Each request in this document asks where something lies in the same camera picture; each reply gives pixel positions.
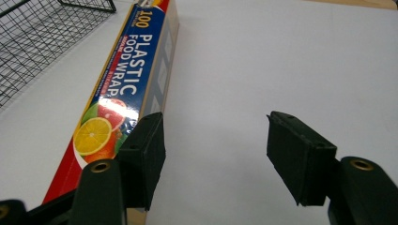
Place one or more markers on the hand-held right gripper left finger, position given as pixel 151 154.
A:
pixel 125 175

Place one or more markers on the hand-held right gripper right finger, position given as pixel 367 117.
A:
pixel 313 162

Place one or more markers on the blue plastic wrap box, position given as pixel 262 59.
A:
pixel 131 72

